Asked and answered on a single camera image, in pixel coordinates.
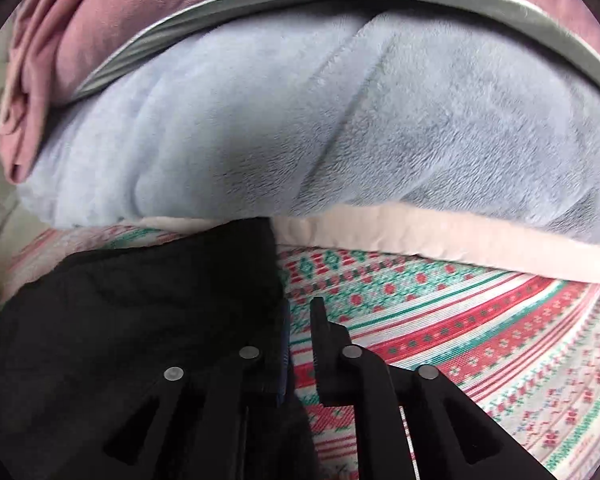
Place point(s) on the patterned striped bedsheet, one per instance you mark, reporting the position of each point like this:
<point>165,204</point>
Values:
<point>455,320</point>

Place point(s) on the pink velvet quilt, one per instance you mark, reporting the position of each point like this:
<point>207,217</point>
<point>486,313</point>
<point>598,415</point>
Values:
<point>130,10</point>

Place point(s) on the pale pink blanket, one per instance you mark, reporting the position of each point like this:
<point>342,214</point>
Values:
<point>430,240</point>

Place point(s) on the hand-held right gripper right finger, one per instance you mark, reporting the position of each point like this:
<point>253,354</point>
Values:
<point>330,360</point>

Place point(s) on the light blue fleece blanket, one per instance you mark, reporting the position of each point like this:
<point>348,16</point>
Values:
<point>280,135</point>

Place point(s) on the black coat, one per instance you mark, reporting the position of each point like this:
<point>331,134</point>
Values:
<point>105,310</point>

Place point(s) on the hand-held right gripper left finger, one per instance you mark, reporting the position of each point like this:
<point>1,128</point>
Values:
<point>250,375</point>

